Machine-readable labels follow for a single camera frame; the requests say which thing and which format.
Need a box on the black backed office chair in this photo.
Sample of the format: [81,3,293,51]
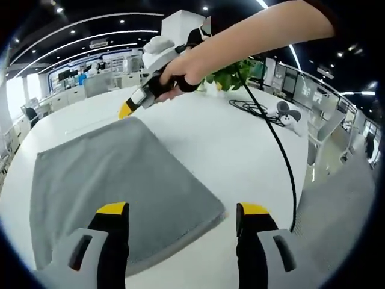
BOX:
[20,105,42,129]

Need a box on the white low cabinet row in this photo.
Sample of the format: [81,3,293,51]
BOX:
[38,87,88,116]

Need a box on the white grey VR controller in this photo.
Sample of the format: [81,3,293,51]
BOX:
[267,101,291,119]
[279,110,305,135]

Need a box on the grey towel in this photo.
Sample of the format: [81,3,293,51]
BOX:
[29,116,229,272]

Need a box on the black coiled cable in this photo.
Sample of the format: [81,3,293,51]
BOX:
[229,99,282,125]

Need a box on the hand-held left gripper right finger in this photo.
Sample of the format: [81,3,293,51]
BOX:
[235,202,331,289]

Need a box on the green potted plant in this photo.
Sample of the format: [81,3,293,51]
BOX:
[197,58,263,93]

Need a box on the person's right hand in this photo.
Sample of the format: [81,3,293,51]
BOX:
[154,55,209,103]

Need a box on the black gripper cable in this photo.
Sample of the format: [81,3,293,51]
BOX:
[234,61,298,233]

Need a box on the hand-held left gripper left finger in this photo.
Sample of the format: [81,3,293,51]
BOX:
[32,201,131,289]

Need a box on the white table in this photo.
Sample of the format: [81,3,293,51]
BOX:
[0,79,310,289]

